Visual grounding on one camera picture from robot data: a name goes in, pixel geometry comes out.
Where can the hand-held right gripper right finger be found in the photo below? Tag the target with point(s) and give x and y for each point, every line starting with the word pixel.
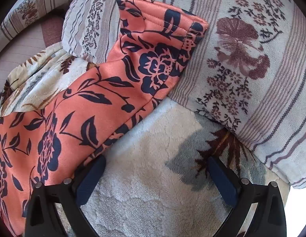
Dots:
pixel 222 178

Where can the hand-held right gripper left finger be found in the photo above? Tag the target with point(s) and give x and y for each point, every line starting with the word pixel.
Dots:
pixel 90 180

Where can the orange floral garment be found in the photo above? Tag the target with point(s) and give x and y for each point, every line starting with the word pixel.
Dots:
pixel 93 108

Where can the leaf print blanket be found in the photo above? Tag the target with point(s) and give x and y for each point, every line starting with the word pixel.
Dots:
pixel 148 167

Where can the striped floral pillow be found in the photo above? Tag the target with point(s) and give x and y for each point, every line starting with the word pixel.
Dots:
pixel 241 91
pixel 27 7

